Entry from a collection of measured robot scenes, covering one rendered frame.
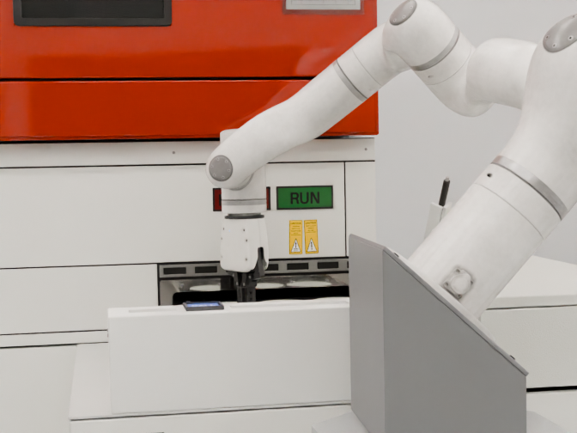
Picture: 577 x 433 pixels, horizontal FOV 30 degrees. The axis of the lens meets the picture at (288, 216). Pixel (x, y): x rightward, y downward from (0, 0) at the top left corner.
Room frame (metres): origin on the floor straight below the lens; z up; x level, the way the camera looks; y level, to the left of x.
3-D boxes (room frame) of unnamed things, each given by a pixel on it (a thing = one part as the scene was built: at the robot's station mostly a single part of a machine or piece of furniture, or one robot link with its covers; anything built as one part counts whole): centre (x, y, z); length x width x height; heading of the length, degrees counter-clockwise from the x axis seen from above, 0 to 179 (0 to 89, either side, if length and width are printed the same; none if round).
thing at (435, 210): (1.91, -0.27, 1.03); 0.06 x 0.04 x 0.13; 10
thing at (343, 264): (2.19, 0.04, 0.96); 0.44 x 0.01 x 0.02; 100
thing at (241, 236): (2.02, 0.08, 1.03); 0.10 x 0.07 x 0.11; 37
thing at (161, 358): (1.61, 0.00, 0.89); 0.55 x 0.09 x 0.14; 100
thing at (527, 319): (1.95, -0.40, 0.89); 0.62 x 0.35 x 0.14; 10
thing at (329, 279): (2.18, 0.04, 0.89); 0.44 x 0.02 x 0.10; 100
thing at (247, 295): (2.01, 0.07, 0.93); 0.03 x 0.03 x 0.07; 37
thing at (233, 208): (2.02, 0.08, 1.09); 0.09 x 0.08 x 0.03; 37
